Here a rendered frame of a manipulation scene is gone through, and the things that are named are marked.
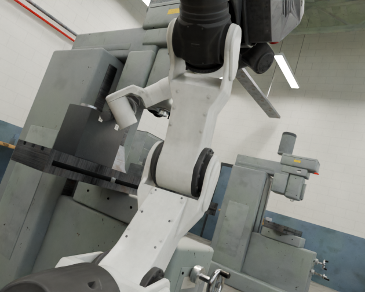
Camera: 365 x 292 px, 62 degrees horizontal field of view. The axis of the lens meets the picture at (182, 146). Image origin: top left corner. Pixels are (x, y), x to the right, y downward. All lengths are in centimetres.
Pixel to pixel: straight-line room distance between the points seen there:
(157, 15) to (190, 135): 110
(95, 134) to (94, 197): 41
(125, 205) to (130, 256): 65
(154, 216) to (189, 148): 20
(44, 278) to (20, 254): 130
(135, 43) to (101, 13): 497
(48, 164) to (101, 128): 24
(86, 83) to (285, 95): 750
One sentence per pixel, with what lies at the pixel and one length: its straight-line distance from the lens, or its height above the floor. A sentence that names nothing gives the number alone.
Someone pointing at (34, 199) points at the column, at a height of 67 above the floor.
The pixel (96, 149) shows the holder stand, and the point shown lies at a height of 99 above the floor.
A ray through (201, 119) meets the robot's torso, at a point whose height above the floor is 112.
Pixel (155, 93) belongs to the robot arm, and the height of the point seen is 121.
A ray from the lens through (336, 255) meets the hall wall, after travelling 770.
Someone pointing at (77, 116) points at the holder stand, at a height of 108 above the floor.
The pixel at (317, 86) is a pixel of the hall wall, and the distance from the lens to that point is 876.
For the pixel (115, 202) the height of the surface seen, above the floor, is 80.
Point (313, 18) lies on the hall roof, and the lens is 912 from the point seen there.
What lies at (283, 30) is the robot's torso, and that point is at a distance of 100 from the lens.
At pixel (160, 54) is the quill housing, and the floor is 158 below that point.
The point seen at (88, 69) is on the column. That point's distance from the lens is 180.
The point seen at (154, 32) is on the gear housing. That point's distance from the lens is 175.
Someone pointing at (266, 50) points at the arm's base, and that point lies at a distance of 117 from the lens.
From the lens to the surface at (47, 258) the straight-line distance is 173.
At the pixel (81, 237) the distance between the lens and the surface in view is 155.
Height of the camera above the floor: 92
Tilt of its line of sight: 9 degrees up
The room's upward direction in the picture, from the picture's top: 17 degrees clockwise
